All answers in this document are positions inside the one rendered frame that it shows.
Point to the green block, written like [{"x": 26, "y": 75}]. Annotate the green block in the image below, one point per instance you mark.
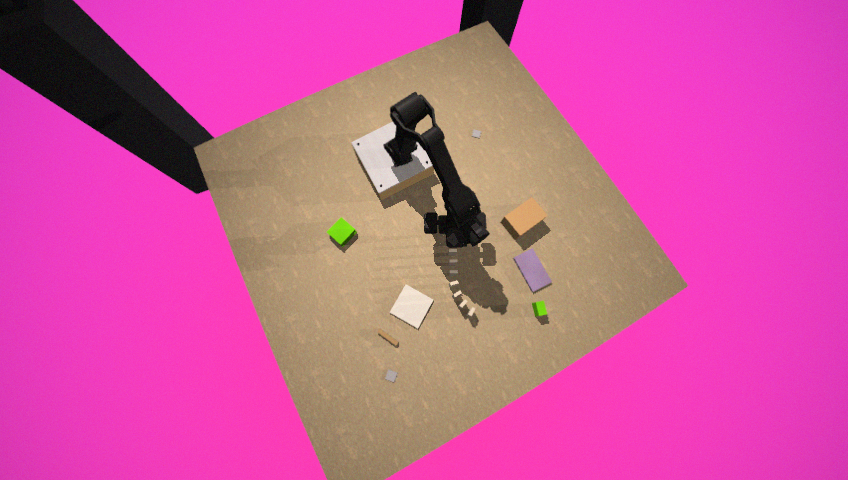
[
  {"x": 539, "y": 308},
  {"x": 341, "y": 231}
]

